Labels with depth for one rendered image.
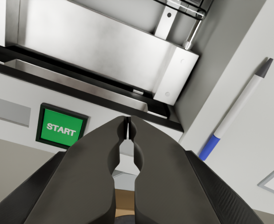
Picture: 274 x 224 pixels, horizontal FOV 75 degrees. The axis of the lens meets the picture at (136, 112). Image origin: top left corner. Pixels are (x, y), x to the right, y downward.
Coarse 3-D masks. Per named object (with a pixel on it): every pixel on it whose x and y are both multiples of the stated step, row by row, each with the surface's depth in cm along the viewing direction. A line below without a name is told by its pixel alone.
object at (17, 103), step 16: (0, 80) 20; (16, 80) 20; (0, 96) 21; (16, 96) 21; (32, 96) 21; (48, 96) 21; (64, 96) 21; (0, 112) 22; (16, 112) 22; (32, 112) 22; (80, 112) 22; (96, 112) 22; (112, 112) 22; (0, 128) 23; (16, 128) 23; (32, 128) 23; (160, 128) 23; (32, 144) 24; (128, 144) 25; (128, 160) 26
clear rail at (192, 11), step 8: (160, 0) 22; (168, 0) 21; (176, 0) 22; (184, 0) 22; (176, 8) 22; (184, 8) 22; (192, 8) 22; (200, 8) 22; (192, 16) 23; (200, 16) 22
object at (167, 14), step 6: (162, 12) 27; (168, 12) 27; (174, 12) 27; (162, 18) 27; (168, 18) 27; (174, 18) 27; (156, 24) 30; (162, 24) 27; (168, 24) 27; (156, 30) 28; (162, 30) 28; (168, 30) 28; (162, 36) 28
